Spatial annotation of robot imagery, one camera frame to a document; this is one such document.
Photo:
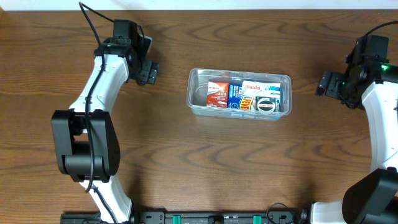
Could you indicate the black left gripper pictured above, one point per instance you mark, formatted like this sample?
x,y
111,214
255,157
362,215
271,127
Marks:
x,y
150,71

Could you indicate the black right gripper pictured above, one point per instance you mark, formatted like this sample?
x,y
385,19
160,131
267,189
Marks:
x,y
328,84

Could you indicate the red medicine box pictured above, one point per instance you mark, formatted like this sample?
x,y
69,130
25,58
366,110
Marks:
x,y
217,94

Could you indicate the green round tin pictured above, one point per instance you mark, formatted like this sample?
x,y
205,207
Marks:
x,y
267,104

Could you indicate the blue Kool Fever box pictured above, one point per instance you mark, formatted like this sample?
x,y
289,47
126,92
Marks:
x,y
237,101

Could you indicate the white Panadol box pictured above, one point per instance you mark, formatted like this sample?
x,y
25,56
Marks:
x,y
252,89

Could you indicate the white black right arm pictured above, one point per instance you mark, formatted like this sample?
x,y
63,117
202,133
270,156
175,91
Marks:
x,y
369,83

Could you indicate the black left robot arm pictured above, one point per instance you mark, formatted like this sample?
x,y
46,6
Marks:
x,y
86,144

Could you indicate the clear plastic container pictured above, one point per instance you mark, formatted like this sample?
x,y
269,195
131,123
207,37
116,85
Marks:
x,y
198,87

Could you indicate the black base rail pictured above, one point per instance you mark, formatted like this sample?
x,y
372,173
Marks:
x,y
277,216

